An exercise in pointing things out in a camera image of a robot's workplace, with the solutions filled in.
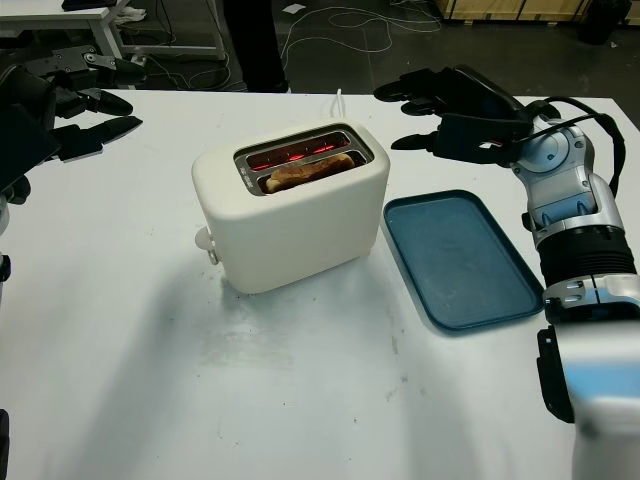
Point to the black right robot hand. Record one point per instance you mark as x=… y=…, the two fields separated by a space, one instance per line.
x=482 y=90

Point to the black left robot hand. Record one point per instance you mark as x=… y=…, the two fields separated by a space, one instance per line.
x=25 y=90

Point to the browned toast slice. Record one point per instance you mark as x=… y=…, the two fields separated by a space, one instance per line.
x=305 y=172

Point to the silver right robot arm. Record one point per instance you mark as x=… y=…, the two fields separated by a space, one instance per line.
x=570 y=170

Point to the person in dark trousers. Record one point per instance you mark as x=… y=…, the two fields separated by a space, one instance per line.
x=262 y=45

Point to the white two-slot toaster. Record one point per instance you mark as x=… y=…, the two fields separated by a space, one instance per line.
x=290 y=235

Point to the wooden crate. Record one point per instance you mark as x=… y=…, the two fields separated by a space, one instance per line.
x=500 y=7

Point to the white power strip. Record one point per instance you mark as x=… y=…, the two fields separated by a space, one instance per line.
x=139 y=60

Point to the white sneaker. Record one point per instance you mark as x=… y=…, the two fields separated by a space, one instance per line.
x=132 y=14

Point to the black bin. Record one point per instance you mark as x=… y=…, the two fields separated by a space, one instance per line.
x=602 y=20

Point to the dark blue plastic tray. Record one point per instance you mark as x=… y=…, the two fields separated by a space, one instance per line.
x=455 y=260

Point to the white paper sheet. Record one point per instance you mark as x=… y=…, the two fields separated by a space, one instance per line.
x=293 y=9

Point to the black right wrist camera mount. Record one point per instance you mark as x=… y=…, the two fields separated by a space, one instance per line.
x=475 y=137

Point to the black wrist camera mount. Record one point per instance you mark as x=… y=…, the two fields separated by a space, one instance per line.
x=25 y=145
x=475 y=137

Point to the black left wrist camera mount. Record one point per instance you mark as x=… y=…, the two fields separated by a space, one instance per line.
x=25 y=145

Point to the white metal-frame desk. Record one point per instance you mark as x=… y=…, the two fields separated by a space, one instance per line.
x=65 y=14

